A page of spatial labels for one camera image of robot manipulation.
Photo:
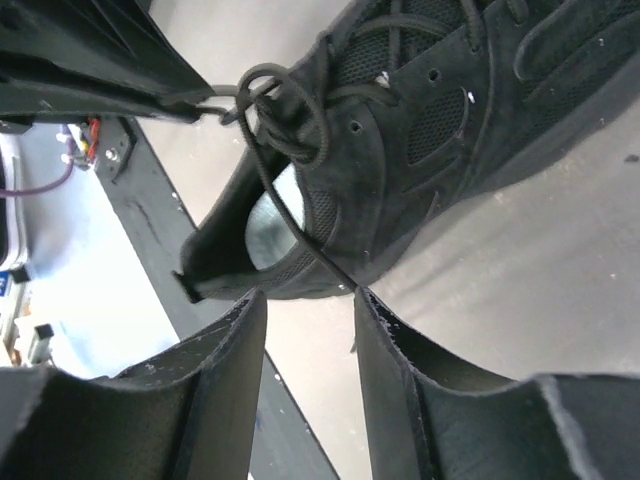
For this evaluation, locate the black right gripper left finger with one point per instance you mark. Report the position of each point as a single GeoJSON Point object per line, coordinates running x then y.
{"type": "Point", "coordinates": [188, 412]}

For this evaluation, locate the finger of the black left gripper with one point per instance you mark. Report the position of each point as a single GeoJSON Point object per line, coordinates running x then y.
{"type": "Point", "coordinates": [115, 41]}
{"type": "Point", "coordinates": [26, 100]}

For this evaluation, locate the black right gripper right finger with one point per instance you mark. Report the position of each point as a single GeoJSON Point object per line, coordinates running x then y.
{"type": "Point", "coordinates": [432, 415]}

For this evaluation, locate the black shoe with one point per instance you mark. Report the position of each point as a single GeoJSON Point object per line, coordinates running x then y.
{"type": "Point", "coordinates": [428, 103]}

